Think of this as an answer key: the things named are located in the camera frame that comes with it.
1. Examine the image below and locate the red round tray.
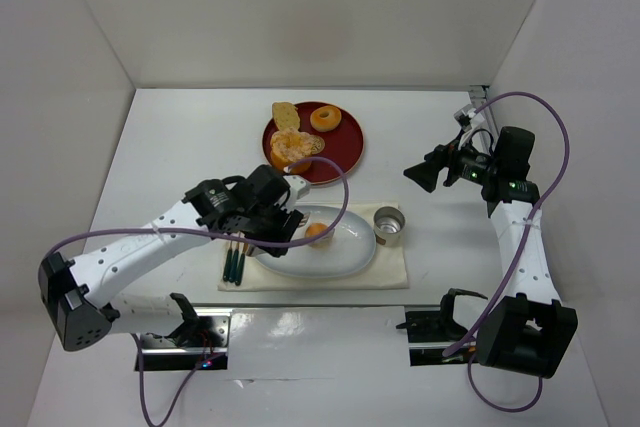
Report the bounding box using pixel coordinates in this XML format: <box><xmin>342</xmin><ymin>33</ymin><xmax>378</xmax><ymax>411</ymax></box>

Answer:
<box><xmin>295</xmin><ymin>101</ymin><xmax>365</xmax><ymax>185</ymax></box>

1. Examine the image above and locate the beige cloth placemat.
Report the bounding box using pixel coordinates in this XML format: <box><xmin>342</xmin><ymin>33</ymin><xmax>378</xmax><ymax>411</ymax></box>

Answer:
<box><xmin>217</xmin><ymin>200</ymin><xmax>411</xmax><ymax>292</ymax></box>

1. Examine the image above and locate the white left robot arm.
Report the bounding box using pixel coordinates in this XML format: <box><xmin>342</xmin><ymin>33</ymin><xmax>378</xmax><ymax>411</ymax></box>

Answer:
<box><xmin>38</xmin><ymin>165</ymin><xmax>310</xmax><ymax>352</ymax></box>

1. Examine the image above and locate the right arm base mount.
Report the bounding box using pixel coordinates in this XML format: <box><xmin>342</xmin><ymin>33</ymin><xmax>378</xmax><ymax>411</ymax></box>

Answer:
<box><xmin>396</xmin><ymin>288</ymin><xmax>487</xmax><ymax>367</ymax></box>

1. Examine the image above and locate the gold spoon green handle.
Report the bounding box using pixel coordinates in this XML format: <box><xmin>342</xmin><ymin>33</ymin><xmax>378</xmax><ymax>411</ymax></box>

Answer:
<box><xmin>222</xmin><ymin>242</ymin><xmax>234</xmax><ymax>282</ymax></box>

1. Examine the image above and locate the small round bun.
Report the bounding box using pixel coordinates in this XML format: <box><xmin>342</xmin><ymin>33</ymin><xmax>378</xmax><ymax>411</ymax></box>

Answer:
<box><xmin>305</xmin><ymin>222</ymin><xmax>334</xmax><ymax>248</ymax></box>

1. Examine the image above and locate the flat seeded bread slice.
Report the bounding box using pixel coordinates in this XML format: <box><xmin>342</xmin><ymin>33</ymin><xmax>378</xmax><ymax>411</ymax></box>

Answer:
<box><xmin>272</xmin><ymin>102</ymin><xmax>301</xmax><ymax>130</ymax></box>

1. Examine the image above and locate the gold fork green handle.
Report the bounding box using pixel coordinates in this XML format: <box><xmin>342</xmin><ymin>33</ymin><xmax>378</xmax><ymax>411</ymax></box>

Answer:
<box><xmin>229</xmin><ymin>244</ymin><xmax>243</xmax><ymax>285</ymax></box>

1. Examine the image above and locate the glazed ring donut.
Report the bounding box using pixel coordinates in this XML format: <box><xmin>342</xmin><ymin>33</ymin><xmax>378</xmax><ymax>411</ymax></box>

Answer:
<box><xmin>309</xmin><ymin>105</ymin><xmax>342</xmax><ymax>132</ymax></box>

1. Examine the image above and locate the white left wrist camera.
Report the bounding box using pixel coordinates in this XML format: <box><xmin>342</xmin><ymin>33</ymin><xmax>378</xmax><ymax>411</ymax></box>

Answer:
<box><xmin>283</xmin><ymin>175</ymin><xmax>311</xmax><ymax>202</ymax></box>

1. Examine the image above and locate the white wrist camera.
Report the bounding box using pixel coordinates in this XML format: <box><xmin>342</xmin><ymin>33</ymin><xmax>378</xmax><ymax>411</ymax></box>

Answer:
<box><xmin>283</xmin><ymin>175</ymin><xmax>311</xmax><ymax>202</ymax></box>
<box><xmin>454</xmin><ymin>104</ymin><xmax>485</xmax><ymax>133</ymax></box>

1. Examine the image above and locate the pale blue oval plate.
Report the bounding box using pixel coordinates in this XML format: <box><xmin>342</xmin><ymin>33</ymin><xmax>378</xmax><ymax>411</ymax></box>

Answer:
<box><xmin>256</xmin><ymin>211</ymin><xmax>376</xmax><ymax>279</ymax></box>

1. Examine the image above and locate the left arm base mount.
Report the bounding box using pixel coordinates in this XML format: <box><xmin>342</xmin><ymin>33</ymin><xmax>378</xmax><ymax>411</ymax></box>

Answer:
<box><xmin>135</xmin><ymin>293</ymin><xmax>231</xmax><ymax>372</ymax></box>

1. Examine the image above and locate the sugared twisted bread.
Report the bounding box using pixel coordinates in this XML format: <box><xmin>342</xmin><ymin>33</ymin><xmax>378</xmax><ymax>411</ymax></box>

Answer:
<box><xmin>270</xmin><ymin>128</ymin><xmax>314</xmax><ymax>171</ymax></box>

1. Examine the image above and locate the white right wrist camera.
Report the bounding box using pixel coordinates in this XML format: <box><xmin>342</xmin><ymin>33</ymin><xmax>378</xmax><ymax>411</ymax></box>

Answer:
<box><xmin>454</xmin><ymin>104</ymin><xmax>485</xmax><ymax>133</ymax></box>

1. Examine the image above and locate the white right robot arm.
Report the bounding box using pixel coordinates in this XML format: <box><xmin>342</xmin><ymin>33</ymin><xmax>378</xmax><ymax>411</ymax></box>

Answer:
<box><xmin>404</xmin><ymin>127</ymin><xmax>578</xmax><ymax>379</ymax></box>

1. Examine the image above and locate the steel cup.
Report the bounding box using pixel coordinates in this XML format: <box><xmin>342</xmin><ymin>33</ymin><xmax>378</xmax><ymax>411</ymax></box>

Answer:
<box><xmin>373</xmin><ymin>206</ymin><xmax>406</xmax><ymax>247</ymax></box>

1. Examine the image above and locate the gold knife green handle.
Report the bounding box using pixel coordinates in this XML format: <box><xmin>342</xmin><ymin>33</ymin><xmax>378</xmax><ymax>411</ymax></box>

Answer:
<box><xmin>234</xmin><ymin>244</ymin><xmax>248</xmax><ymax>286</ymax></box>

